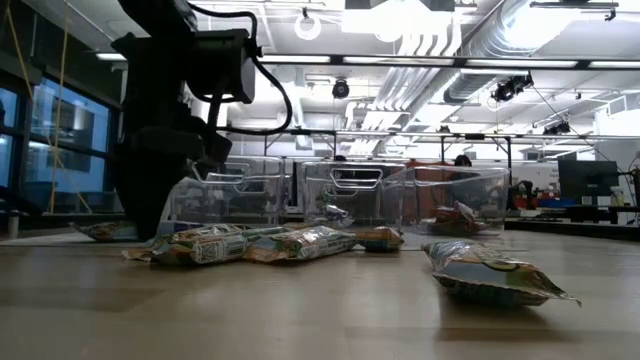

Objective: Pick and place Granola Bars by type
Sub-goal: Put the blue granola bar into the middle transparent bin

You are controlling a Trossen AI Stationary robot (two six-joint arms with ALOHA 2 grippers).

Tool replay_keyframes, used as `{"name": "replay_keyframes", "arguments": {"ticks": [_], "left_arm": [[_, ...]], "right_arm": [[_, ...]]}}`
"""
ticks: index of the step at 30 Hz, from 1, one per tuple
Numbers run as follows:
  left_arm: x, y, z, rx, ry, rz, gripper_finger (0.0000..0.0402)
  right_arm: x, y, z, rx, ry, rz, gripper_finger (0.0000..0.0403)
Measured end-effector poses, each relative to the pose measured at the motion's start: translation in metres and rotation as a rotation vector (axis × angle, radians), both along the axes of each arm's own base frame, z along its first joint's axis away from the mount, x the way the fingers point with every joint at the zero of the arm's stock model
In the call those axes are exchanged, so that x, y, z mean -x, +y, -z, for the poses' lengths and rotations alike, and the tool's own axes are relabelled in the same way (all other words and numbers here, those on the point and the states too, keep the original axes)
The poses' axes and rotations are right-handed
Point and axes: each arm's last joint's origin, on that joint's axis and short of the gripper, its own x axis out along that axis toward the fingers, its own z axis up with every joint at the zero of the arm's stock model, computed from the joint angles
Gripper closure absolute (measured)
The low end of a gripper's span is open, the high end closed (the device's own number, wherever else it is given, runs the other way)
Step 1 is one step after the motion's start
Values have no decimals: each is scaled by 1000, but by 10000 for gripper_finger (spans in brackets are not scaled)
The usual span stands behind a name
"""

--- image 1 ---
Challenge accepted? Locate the orange peanut butter granola bar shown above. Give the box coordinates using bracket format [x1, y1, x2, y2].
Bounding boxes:
[243, 224, 359, 265]
[71, 220, 140, 244]
[355, 225, 405, 254]
[149, 224, 250, 266]

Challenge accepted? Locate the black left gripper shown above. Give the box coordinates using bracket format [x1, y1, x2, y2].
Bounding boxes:
[112, 32, 234, 242]

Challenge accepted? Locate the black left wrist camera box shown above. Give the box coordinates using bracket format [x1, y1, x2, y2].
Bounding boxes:
[189, 28, 257, 105]

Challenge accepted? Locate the wrapped chewy granola bar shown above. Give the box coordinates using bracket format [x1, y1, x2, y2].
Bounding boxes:
[422, 240, 584, 309]

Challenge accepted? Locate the black background table frame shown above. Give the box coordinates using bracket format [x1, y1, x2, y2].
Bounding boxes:
[259, 128, 516, 174]

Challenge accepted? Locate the silver ceiling duct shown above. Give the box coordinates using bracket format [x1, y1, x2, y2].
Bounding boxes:
[442, 0, 626, 105]

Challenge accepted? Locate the white hanging ring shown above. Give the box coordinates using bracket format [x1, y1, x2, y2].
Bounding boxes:
[293, 12, 323, 42]

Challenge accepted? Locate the black overhead frame beam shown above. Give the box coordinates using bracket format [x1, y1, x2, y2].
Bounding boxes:
[94, 49, 640, 71]

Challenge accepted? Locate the clear plastic bin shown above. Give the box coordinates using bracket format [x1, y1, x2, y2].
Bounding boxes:
[162, 155, 286, 229]
[298, 160, 407, 230]
[403, 165, 511, 237]

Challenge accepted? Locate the yellow extension cable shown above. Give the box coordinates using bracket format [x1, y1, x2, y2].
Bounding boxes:
[2, 0, 94, 216]

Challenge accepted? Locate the black ceiling camera cluster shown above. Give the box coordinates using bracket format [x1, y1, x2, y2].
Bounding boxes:
[489, 72, 535, 104]

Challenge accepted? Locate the black computer monitor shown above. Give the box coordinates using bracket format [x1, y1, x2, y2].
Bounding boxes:
[557, 159, 620, 206]

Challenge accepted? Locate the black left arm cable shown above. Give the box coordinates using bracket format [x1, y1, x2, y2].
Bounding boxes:
[187, 2, 295, 137]

